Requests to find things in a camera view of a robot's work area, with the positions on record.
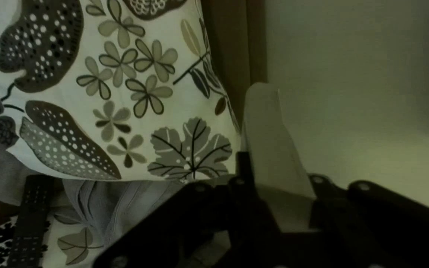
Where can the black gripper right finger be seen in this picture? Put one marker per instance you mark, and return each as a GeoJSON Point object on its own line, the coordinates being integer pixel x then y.
{"type": "Point", "coordinates": [331, 209]}

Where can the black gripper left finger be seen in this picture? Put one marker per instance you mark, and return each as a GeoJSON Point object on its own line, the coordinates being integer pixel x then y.
{"type": "Point", "coordinates": [246, 198]}

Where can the large floral print pillow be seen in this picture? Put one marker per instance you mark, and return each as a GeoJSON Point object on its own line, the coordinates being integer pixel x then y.
{"type": "Point", "coordinates": [126, 75]}

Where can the grey cloth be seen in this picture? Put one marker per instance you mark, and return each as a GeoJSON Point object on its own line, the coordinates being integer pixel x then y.
{"type": "Point", "coordinates": [115, 203]}

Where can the black remote control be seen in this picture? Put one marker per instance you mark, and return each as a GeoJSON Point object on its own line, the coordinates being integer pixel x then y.
{"type": "Point", "coordinates": [30, 224]}

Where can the small floral print pillow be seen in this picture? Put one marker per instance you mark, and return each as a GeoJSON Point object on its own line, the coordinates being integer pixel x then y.
{"type": "Point", "coordinates": [75, 243]}

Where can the cream illustrated book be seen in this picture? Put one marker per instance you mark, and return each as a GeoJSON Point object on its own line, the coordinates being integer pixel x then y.
{"type": "Point", "coordinates": [275, 149]}

